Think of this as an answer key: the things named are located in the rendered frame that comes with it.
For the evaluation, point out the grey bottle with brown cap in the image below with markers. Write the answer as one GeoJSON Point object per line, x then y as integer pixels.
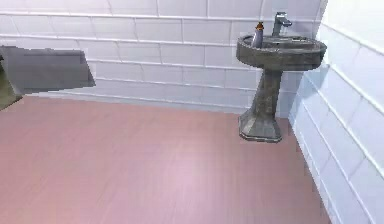
{"type": "Point", "coordinates": [257, 37]}

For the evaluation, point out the grey metal faucet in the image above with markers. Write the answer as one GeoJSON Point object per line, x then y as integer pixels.
{"type": "Point", "coordinates": [279, 22]}

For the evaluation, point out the grey room door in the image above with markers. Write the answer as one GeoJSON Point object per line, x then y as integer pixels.
{"type": "Point", "coordinates": [46, 70]}

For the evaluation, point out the dark grey pedestal sink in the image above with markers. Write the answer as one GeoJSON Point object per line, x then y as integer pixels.
{"type": "Point", "coordinates": [270, 56]}

